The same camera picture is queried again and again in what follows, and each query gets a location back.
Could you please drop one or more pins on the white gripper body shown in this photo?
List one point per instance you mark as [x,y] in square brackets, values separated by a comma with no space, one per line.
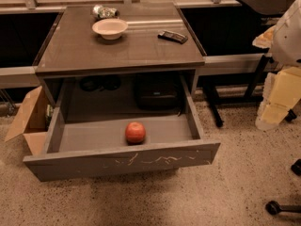
[288,41]

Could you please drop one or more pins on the red apple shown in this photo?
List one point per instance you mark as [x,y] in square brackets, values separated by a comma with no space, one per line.
[135,132]

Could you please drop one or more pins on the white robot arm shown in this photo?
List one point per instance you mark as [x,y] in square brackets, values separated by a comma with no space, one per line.
[284,38]

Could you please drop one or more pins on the black bag under counter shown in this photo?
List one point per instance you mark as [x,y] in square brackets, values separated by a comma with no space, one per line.
[155,91]

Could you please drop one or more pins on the grey counter cabinet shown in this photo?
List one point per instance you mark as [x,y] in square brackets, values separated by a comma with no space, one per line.
[75,50]

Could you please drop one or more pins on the grey open drawer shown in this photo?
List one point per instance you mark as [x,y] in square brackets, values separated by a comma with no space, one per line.
[86,136]

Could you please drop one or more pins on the black side desk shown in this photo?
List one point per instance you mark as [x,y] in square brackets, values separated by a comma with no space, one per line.
[266,9]

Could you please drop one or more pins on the black caster wheel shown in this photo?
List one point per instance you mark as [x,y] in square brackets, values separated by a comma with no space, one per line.
[274,208]

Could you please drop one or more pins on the black remote control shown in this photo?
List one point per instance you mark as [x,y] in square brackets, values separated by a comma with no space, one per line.
[172,36]

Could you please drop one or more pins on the white paper bowl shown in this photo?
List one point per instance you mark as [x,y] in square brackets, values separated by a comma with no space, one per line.
[110,29]

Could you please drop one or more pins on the brown cardboard box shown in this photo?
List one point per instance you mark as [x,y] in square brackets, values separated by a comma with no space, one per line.
[30,120]

